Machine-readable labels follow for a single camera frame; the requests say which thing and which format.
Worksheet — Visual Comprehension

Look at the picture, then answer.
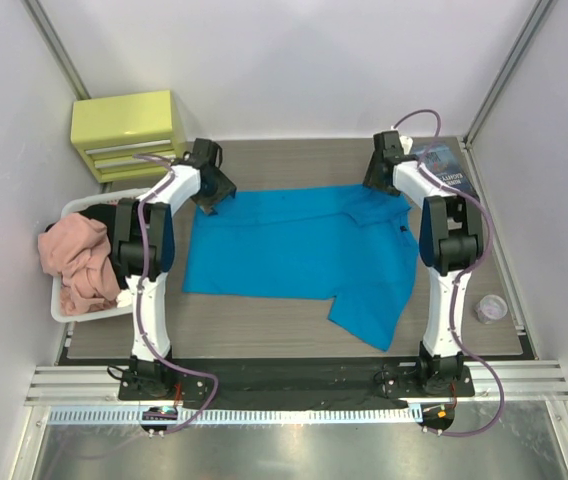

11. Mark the yellow green drawer cabinet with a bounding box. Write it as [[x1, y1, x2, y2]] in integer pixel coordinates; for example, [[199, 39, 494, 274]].
[[70, 90, 187, 184]]

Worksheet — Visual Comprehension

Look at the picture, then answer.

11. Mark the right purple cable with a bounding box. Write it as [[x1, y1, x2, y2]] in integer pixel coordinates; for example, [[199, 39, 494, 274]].
[[393, 108, 506, 439]]

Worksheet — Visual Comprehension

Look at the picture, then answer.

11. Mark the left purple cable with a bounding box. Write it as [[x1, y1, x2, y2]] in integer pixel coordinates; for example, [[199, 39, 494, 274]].
[[133, 152, 221, 449]]

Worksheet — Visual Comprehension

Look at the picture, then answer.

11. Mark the aluminium frame rail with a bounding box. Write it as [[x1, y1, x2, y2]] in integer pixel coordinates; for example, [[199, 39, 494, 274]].
[[24, 360, 568, 406]]

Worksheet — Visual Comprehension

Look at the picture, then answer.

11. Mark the pink garment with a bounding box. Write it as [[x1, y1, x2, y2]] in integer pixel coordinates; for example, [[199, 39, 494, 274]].
[[38, 212, 120, 316]]

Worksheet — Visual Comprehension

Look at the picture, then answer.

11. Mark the black garment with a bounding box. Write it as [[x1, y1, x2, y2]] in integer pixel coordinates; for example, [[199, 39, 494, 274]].
[[38, 204, 125, 303]]

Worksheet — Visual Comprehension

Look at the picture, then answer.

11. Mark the slotted cable duct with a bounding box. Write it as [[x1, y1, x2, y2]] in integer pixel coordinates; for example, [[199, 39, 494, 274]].
[[48, 404, 423, 427]]

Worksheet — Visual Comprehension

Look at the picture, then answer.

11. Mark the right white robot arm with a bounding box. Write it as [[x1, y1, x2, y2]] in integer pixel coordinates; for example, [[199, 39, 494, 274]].
[[363, 130, 485, 396]]

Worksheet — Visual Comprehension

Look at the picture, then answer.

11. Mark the white laundry basket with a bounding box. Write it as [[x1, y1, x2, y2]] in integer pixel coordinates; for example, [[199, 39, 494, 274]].
[[50, 187, 155, 323]]

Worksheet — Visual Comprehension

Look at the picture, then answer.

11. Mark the blue t shirt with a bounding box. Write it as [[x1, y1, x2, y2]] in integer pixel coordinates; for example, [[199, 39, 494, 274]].
[[183, 185, 418, 351]]

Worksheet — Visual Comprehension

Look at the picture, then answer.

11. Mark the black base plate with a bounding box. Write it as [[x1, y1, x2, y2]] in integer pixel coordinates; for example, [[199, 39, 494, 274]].
[[106, 357, 475, 408]]

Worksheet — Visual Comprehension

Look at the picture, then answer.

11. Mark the purple cable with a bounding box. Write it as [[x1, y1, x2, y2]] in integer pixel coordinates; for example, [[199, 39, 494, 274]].
[[393, 108, 506, 439], [133, 152, 221, 449]]

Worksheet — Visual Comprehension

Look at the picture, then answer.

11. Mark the blue paperback book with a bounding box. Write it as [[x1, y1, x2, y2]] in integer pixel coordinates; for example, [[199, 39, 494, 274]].
[[410, 142, 479, 200]]

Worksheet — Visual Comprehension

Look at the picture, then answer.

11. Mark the white garment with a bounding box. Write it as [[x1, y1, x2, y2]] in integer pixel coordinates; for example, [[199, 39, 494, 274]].
[[116, 290, 132, 308]]

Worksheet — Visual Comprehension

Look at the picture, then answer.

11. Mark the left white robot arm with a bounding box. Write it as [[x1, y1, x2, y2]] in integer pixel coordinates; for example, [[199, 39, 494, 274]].
[[111, 138, 237, 400]]

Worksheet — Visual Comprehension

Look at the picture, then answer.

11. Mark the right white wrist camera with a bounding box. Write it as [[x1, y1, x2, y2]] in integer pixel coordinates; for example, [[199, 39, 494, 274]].
[[400, 135, 413, 155]]

